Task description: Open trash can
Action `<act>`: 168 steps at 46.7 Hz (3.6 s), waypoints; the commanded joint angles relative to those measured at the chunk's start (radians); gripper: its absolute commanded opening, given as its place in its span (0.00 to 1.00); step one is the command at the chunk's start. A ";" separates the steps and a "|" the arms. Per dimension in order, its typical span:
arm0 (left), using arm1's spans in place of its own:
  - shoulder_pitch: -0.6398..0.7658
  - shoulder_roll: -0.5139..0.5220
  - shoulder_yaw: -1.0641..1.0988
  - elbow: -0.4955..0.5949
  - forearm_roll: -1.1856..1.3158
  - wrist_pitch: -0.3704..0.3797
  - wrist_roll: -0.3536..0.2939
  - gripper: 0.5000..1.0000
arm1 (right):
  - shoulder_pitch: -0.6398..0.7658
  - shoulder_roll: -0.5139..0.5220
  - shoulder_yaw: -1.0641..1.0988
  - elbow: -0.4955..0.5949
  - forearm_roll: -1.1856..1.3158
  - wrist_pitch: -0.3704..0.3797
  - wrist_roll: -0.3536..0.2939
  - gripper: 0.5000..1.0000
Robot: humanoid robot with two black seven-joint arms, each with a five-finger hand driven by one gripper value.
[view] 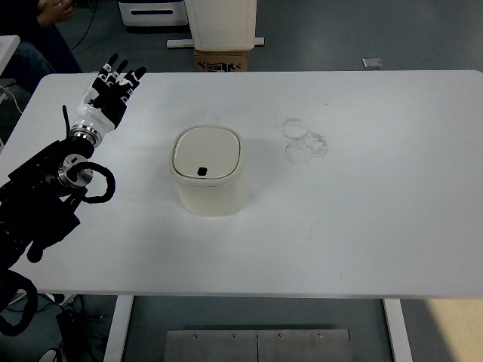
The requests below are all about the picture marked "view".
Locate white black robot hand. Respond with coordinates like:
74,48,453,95
69,54,146,147

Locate cream plastic trash can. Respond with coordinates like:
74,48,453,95
170,125,245,217

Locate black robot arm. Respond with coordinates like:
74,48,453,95
1,54,146,336

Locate white machine base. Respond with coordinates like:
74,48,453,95
117,1,188,27

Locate seated person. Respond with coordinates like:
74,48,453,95
1,0,82,93

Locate cardboard box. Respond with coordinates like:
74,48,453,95
193,50,250,72

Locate large white bin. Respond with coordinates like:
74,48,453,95
185,0,257,40

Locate white bar on floor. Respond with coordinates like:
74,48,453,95
166,37,265,51

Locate small grey floor plate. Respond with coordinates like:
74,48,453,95
361,57,383,70

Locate white table leg left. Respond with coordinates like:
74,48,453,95
103,295,134,362

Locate white table leg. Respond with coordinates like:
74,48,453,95
383,299,413,362
103,295,134,362

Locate metal floor plate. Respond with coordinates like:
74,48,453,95
164,329,353,361

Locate white table leg right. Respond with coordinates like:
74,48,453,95
383,299,413,362

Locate black cables under table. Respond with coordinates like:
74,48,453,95
0,293,110,362

